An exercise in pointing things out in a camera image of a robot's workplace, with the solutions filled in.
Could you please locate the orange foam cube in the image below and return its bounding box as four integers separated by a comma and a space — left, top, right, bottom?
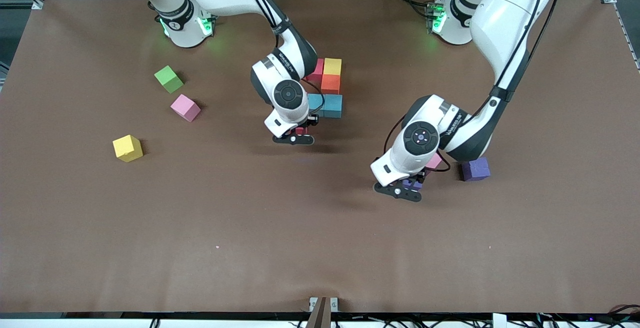
320, 74, 341, 94

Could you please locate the green foam cube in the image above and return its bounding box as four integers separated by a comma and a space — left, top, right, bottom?
154, 65, 185, 94

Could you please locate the blue foam cube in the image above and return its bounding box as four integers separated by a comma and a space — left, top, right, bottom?
306, 93, 326, 115
322, 93, 344, 118

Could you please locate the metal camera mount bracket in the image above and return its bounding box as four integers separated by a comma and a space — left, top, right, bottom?
309, 297, 339, 328

